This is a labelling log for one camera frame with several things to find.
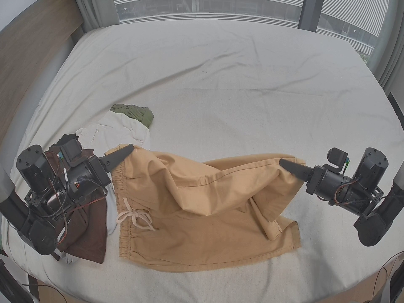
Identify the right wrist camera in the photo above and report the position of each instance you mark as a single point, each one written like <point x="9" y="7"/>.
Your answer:
<point x="336" y="156"/>

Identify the black garment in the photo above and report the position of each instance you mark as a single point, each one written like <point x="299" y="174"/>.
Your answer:
<point x="64" y="137"/>

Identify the window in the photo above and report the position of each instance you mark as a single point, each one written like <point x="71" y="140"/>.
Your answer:
<point x="221" y="5"/>

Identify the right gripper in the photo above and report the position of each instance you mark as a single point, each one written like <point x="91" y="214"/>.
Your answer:
<point x="328" y="186"/>

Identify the olive green garment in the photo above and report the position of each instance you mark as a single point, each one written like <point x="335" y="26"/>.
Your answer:
<point x="139" y="114"/>

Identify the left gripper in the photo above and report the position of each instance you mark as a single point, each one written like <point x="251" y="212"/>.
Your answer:
<point x="88" y="174"/>

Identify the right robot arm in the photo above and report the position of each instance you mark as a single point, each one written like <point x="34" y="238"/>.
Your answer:
<point x="374" y="166"/>

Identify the bed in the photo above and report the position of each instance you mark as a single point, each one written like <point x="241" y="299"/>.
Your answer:
<point x="236" y="90"/>

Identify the brown garment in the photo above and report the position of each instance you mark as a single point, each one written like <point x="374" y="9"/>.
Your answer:
<point x="85" y="232"/>

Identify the grey-green curtain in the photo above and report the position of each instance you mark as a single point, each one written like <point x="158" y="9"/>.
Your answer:
<point x="391" y="43"/>
<point x="94" y="5"/>

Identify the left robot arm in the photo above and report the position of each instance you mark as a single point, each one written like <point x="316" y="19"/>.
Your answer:
<point x="31" y="166"/>

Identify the tan shorts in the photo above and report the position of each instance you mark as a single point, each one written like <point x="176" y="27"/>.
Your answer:
<point x="189" y="216"/>

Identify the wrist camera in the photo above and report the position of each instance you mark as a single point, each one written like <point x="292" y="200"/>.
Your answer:
<point x="71" y="148"/>
<point x="336" y="156"/>

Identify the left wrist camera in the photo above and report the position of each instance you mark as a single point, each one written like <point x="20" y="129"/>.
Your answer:
<point x="71" y="148"/>

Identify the white garment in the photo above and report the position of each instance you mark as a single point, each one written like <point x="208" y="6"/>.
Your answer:
<point x="110" y="131"/>

